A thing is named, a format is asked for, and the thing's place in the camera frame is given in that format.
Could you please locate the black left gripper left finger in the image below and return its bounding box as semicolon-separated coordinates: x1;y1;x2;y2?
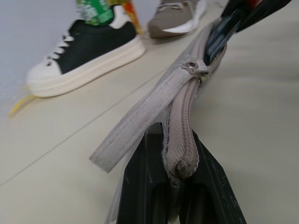
118;122;171;224

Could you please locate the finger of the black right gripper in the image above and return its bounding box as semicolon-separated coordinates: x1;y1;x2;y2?
205;13;237;62
221;0;299;34

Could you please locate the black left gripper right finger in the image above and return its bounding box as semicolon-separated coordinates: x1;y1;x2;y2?
179;131;247;224

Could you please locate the taupe sneaker white sole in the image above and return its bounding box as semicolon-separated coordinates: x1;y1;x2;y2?
147;0;207;39

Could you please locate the orange patterned trouser leg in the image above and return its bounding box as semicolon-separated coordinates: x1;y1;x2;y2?
114;0;143;36

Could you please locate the grey zipper grid pouch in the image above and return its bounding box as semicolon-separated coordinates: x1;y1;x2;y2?
88;18;228;224

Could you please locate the yellow strip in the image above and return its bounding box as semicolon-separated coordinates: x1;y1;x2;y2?
8;92;36;118

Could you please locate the black and white sneaker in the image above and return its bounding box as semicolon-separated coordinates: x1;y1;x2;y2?
26;4;146;98

